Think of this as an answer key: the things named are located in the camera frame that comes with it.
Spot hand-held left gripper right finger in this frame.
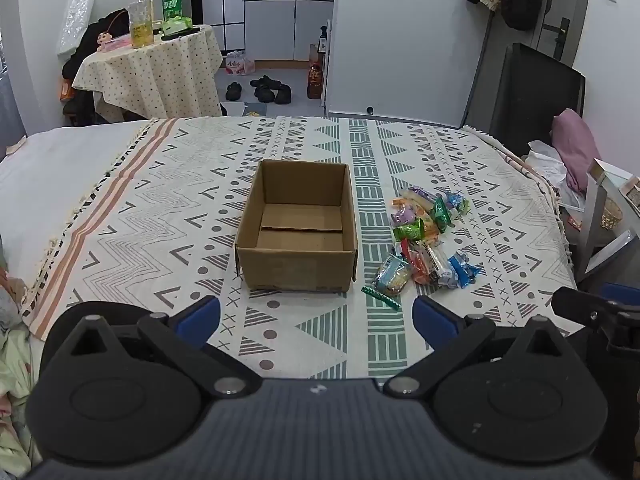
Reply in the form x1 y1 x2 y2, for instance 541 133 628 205
382 295 586 401

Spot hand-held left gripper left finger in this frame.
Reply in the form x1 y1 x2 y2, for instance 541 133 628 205
42 295 263 401

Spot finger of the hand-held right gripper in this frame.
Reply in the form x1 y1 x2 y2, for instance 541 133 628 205
602 282 640 307
551 286 623 335

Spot pile of mixed snacks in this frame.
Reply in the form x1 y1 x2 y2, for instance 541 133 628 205
361 186 482 311

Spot clear blue snack packet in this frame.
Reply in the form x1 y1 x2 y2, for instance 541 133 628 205
375 255 413 296

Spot light green snack packet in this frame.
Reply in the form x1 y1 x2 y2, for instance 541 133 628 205
392 220 426 242

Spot brown cardboard box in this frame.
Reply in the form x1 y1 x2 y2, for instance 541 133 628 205
235 159 359 293

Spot white shelf unit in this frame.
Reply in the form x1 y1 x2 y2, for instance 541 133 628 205
574 157 640 277

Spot wicker basket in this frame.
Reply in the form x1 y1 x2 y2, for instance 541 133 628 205
600 195 624 231

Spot white plastic bag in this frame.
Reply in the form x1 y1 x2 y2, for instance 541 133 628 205
520 140 569 192

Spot pink cloth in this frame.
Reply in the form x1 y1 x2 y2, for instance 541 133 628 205
552 108 604 195

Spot light green quilt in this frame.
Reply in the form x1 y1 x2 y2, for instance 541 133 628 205
0 255 45 480

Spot white bed sheet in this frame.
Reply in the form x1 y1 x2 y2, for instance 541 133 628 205
0 120 153 261

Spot grey leaning board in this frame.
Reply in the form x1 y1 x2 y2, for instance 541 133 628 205
460 12 507 131

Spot table with dotted tablecloth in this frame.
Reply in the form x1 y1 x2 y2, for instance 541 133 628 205
71 25 223 122

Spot pink water bottle pack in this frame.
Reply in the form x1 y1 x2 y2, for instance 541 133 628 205
224 51 256 76

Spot brown jug bottle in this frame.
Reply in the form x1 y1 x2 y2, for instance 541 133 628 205
307 61 326 99

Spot black tray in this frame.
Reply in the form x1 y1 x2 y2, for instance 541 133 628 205
161 25 214 42

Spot pink box with doll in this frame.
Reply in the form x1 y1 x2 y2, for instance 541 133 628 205
96 30 132 54

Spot grey door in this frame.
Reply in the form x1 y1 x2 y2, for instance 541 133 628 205
532 0 594 68

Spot green tissue pack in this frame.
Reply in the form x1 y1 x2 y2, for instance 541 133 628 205
162 16 194 37

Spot white kitchen cabinet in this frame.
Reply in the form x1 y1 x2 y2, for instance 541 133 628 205
243 0 335 62

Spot yellow oil bottle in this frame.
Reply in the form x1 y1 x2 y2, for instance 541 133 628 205
128 0 155 49

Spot black clothes on chair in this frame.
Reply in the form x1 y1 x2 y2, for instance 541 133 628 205
61 8 132 83

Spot bubble-wrapped white panel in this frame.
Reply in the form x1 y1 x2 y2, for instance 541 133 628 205
56 0 97 57

